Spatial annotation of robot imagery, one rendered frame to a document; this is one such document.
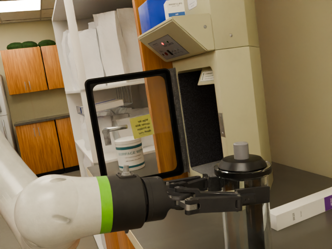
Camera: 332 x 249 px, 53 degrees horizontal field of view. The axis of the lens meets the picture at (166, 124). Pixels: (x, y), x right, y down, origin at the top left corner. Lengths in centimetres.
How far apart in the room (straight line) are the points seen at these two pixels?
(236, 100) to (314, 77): 39
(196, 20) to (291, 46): 52
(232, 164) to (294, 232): 34
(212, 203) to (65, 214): 23
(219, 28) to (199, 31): 6
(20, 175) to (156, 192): 27
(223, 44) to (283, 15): 47
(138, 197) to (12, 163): 27
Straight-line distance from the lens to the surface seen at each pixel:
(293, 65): 136
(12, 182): 68
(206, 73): 107
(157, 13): 111
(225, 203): 57
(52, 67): 607
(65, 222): 52
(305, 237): 90
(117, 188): 54
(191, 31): 93
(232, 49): 98
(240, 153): 65
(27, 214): 53
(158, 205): 56
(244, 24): 101
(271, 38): 145
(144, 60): 126
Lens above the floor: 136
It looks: 8 degrees down
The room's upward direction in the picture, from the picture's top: 8 degrees counter-clockwise
